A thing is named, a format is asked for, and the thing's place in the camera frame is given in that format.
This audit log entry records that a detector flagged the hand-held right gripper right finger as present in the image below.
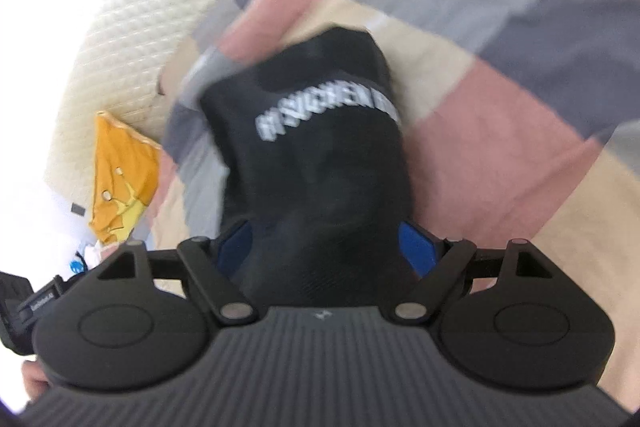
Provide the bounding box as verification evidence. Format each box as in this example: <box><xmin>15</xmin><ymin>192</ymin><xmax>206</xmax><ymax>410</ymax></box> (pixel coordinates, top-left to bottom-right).
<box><xmin>389</xmin><ymin>220</ymin><xmax>556</xmax><ymax>325</ymax></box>

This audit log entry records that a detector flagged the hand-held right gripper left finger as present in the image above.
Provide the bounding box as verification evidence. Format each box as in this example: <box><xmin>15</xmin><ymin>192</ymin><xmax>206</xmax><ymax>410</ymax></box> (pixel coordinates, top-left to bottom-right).
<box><xmin>96</xmin><ymin>219</ymin><xmax>260</xmax><ymax>326</ymax></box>

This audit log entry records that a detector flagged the black garment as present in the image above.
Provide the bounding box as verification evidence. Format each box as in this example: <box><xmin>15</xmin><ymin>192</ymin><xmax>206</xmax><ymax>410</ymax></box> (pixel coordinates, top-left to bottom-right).
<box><xmin>199</xmin><ymin>24</ymin><xmax>422</xmax><ymax>309</ymax></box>

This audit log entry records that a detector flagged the person's left hand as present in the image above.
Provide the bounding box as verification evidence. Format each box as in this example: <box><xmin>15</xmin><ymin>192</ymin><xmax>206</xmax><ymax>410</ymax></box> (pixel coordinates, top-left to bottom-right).
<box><xmin>21</xmin><ymin>358</ymin><xmax>49</xmax><ymax>404</ymax></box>

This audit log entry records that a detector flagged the yellow crown pillow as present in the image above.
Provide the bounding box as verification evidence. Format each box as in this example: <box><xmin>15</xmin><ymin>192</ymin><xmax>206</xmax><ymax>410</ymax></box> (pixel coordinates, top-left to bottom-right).
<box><xmin>88</xmin><ymin>110</ymin><xmax>162</xmax><ymax>246</ymax></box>

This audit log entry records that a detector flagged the checked patchwork quilt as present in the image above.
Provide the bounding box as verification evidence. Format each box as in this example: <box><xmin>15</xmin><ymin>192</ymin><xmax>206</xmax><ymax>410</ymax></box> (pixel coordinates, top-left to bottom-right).
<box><xmin>135</xmin><ymin>0</ymin><xmax>640</xmax><ymax>403</ymax></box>

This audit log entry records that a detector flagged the cream quilted headboard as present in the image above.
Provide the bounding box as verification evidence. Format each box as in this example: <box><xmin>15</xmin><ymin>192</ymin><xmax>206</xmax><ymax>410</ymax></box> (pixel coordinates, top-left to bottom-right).
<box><xmin>56</xmin><ymin>0</ymin><xmax>306</xmax><ymax>150</ymax></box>

